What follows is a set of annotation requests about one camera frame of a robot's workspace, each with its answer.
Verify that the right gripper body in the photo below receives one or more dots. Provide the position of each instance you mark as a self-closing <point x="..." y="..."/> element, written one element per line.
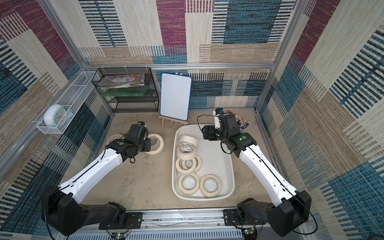
<point x="207" y="132"/>

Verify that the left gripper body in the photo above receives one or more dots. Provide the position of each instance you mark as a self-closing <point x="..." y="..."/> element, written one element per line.
<point x="145" y="145"/>

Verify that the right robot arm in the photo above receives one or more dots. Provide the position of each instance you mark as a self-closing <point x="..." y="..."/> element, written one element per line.
<point x="288" y="208"/>

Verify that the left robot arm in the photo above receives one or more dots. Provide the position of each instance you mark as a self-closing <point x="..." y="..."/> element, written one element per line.
<point x="62" y="207"/>

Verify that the white plastic storage box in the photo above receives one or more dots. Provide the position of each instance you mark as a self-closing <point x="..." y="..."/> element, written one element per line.
<point x="214" y="161"/>

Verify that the red manga book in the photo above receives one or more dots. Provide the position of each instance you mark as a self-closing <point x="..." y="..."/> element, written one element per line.
<point x="241" y="122"/>

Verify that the green book on shelf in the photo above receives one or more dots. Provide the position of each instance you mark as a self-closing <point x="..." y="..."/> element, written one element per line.
<point x="125" y="92"/>

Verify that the blue framed whiteboard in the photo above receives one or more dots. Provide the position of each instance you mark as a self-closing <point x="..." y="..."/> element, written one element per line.
<point x="175" y="96"/>

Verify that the colourful magazine on shelf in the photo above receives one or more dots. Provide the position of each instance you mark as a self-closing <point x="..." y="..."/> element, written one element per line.
<point x="122" y="81"/>

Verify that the white alarm clock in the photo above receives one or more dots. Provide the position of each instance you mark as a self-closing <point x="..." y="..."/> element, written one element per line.
<point x="57" y="116"/>

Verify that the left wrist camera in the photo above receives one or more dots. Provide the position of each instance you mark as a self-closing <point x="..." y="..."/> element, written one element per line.
<point x="137" y="133"/>

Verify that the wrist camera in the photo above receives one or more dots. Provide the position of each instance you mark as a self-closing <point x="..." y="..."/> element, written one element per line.
<point x="226" y="123"/>
<point x="137" y="133"/>

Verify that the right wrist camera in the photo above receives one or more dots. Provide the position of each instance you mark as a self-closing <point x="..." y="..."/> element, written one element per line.
<point x="226" y="123"/>

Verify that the black wire shelf rack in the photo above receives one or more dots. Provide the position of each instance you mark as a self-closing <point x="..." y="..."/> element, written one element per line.
<point x="150" y="102"/>

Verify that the white wire wall basket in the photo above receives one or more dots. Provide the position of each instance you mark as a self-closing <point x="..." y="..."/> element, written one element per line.
<point x="72" y="99"/>

